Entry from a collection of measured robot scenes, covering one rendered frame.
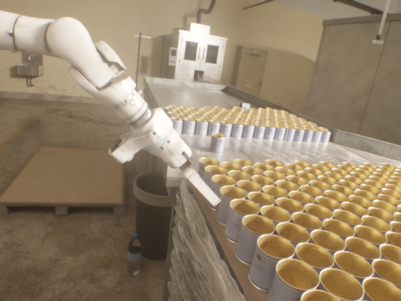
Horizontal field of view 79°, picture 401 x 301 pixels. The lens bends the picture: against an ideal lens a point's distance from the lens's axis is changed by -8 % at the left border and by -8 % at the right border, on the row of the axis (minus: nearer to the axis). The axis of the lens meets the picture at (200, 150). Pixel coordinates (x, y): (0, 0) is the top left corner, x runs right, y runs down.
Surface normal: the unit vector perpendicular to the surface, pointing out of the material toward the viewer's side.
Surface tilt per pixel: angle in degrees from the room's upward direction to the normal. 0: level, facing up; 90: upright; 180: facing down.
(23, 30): 81
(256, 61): 90
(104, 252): 0
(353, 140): 90
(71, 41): 86
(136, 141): 111
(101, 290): 0
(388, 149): 90
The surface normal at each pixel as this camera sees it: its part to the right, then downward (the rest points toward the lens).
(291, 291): -0.54, 0.19
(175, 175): 0.14, -0.93
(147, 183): 0.70, 0.28
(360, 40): -0.96, -0.04
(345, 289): -0.86, 0.04
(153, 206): -0.14, 0.36
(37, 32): 0.31, 0.18
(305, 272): -0.73, 0.11
